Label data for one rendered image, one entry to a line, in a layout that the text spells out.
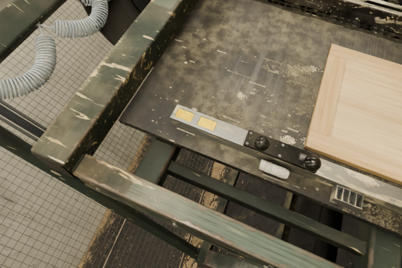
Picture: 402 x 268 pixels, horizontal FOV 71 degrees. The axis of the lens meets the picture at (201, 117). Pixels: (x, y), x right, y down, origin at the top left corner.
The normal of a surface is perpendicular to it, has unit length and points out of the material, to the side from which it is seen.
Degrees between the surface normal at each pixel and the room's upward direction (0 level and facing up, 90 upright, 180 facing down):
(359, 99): 50
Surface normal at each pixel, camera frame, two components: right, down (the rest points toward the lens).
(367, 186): 0.03, -0.51
